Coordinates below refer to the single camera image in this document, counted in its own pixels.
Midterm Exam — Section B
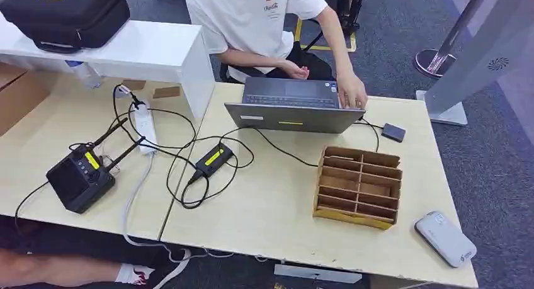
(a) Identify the person's right hand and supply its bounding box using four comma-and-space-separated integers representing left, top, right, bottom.
277, 60, 311, 81

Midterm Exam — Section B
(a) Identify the person's left hand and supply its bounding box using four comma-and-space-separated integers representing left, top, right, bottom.
335, 71, 369, 111

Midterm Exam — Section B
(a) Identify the grey laptop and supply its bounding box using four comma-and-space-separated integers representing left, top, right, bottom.
224, 76, 367, 135

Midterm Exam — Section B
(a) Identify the small black drive box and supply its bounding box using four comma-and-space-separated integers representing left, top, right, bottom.
380, 122, 407, 144

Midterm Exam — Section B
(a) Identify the person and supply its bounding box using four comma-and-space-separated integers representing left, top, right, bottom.
0, 247, 193, 289
183, 0, 369, 111

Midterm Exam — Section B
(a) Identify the wooden card box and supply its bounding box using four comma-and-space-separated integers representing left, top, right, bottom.
312, 144, 404, 231

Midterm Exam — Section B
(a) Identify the black adapter with yellow label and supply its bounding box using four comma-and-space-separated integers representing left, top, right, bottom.
187, 142, 236, 186

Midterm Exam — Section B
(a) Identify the white kiosk with swirl logo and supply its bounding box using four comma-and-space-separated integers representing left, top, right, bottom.
415, 0, 534, 127

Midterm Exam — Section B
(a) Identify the brown cardboard piece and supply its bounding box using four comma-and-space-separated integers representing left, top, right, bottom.
152, 85, 182, 99
120, 79, 147, 91

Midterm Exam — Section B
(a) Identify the white shelf riser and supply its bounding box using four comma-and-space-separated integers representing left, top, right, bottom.
0, 13, 216, 121

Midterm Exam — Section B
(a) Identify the white power strip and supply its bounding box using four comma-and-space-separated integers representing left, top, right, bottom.
132, 103, 159, 156

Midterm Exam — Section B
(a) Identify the black plug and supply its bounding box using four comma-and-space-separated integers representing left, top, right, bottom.
128, 92, 147, 111

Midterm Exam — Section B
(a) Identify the grey metal plate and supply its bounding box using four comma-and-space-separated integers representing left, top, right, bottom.
273, 263, 363, 285

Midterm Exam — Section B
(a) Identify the clear water bottle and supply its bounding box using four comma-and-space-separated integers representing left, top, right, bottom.
64, 60, 105, 90

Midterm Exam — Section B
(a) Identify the black carry case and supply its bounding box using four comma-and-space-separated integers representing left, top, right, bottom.
0, 0, 132, 55

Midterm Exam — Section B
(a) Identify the black radio unit with antennas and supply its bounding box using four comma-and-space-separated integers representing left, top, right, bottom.
45, 117, 145, 215

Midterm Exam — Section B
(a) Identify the brown cardboard box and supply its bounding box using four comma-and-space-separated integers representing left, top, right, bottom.
0, 62, 54, 138

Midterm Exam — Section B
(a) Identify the black drive cable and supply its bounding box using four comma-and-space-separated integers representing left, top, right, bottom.
355, 116, 383, 153

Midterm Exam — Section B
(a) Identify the black laptop cable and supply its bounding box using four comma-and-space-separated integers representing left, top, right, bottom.
249, 127, 322, 169

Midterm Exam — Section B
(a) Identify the chrome stanchion post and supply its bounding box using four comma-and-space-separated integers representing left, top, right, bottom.
414, 0, 494, 80

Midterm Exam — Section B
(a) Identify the black adapter cable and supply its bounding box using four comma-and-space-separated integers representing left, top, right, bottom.
165, 126, 256, 211

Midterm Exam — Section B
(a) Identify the black plug cable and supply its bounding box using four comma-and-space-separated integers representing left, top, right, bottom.
111, 84, 198, 153

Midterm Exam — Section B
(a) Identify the white power cord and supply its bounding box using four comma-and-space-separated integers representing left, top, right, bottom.
120, 152, 210, 289

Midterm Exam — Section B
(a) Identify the black radio unit cable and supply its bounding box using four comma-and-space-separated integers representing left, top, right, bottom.
14, 180, 51, 234

